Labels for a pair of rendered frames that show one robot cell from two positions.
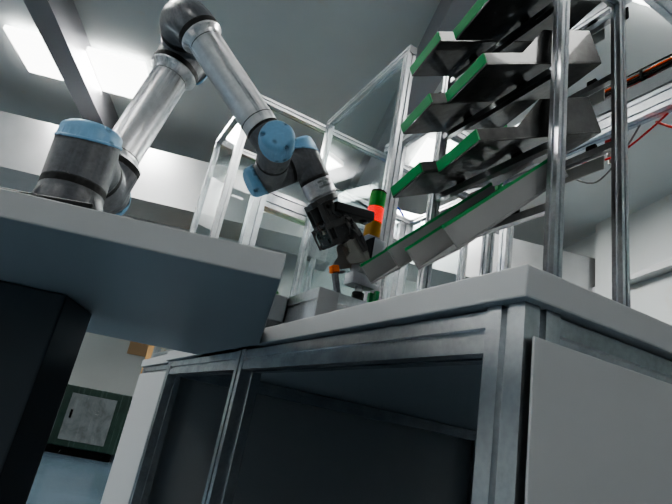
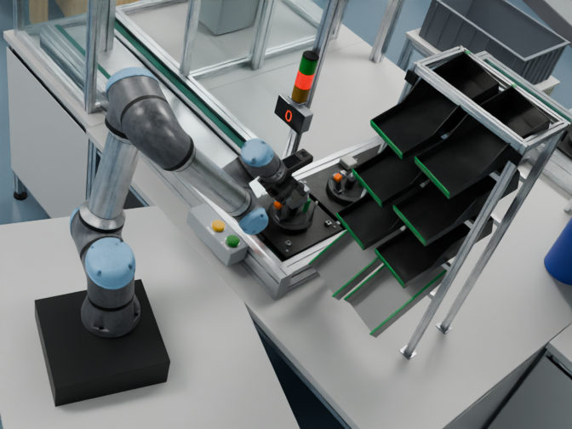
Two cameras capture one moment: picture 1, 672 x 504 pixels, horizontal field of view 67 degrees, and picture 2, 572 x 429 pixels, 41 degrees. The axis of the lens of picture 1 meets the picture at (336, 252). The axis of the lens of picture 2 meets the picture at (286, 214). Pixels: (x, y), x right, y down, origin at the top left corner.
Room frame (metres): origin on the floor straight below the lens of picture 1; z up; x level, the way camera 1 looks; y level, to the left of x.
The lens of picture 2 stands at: (-0.34, 0.73, 2.59)
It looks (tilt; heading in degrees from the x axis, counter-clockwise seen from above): 43 degrees down; 333
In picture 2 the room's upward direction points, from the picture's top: 17 degrees clockwise
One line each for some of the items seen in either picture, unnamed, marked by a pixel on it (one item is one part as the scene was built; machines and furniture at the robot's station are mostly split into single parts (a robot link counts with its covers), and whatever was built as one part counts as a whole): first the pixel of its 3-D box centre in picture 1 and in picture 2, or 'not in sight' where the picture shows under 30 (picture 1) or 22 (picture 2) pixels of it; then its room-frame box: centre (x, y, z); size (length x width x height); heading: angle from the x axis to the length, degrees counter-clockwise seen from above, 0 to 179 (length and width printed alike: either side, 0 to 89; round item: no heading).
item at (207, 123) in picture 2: not in sight; (233, 171); (1.47, 0.04, 0.91); 0.84 x 0.28 x 0.10; 26
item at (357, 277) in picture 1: (364, 275); (300, 192); (1.20, -0.08, 1.07); 0.08 x 0.04 x 0.07; 116
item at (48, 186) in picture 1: (65, 210); (111, 302); (0.90, 0.51, 0.99); 0.15 x 0.15 x 0.10
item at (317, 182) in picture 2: not in sight; (350, 181); (1.31, -0.30, 1.01); 0.24 x 0.24 x 0.13; 26
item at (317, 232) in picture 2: not in sight; (288, 220); (1.19, -0.07, 0.96); 0.24 x 0.24 x 0.02; 26
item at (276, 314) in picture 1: (254, 311); (216, 233); (1.18, 0.16, 0.93); 0.21 x 0.07 x 0.06; 26
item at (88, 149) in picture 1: (85, 158); (110, 270); (0.91, 0.51, 1.11); 0.13 x 0.12 x 0.14; 9
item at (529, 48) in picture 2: not in sight; (491, 38); (2.64, -1.65, 0.73); 0.62 x 0.42 x 0.23; 26
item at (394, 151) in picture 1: (389, 183); (323, 39); (1.43, -0.12, 1.46); 0.03 x 0.03 x 1.00; 26
